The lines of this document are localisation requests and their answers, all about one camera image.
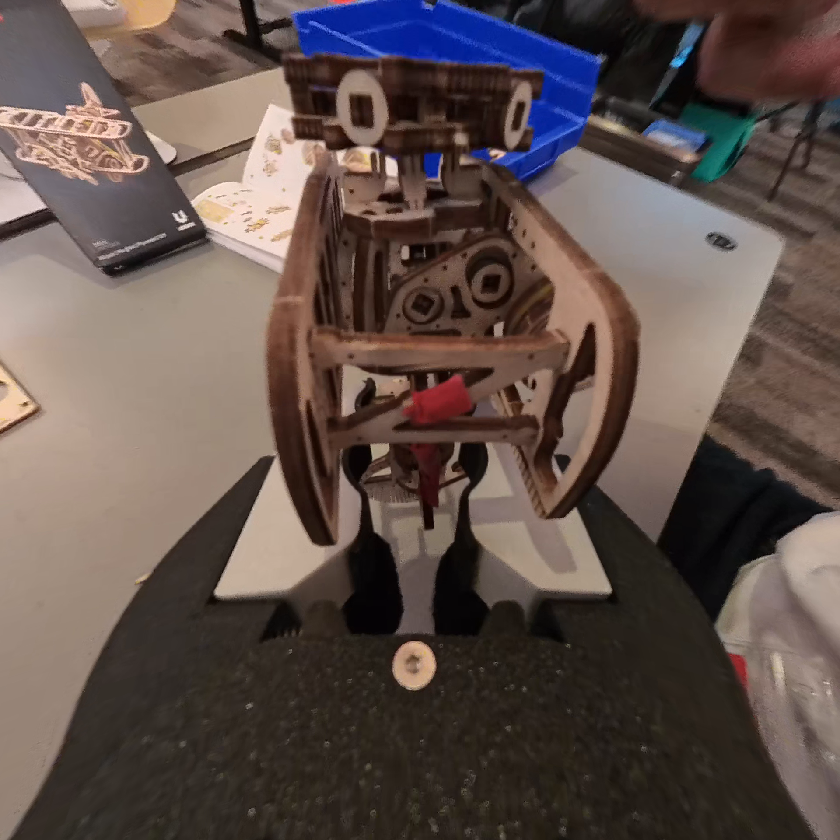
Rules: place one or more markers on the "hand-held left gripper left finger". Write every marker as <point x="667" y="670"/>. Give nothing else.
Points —
<point x="262" y="564"/>

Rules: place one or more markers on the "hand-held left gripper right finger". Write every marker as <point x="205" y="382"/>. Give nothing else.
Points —
<point x="564" y="558"/>

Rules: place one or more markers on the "wooden biplane model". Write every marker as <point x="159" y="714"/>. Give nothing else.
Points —
<point x="426" y="361"/>

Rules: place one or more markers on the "wooden radial engine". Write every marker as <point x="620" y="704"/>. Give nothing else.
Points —
<point x="420" y="85"/>

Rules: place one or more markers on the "person's right forearm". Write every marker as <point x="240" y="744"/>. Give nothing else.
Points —
<point x="754" y="46"/>

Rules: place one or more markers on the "black desk grommet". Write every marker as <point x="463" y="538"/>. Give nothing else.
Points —
<point x="721" y="240"/>

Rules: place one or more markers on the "person's dark trousers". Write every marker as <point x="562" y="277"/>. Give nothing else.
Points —
<point x="722" y="512"/>

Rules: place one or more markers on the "wooden sheet with round holes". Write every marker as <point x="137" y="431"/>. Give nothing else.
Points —
<point x="13" y="400"/>

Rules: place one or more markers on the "instruction booklet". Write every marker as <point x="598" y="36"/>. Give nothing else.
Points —
<point x="256" y="210"/>

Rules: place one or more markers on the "black model kit box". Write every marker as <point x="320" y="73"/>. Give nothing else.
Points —
<point x="98" y="164"/>

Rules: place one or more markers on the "green container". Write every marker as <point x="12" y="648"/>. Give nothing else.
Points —
<point x="722" y="138"/>

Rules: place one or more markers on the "blue plastic bin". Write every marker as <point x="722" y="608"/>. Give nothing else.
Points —
<point x="459" y="46"/>

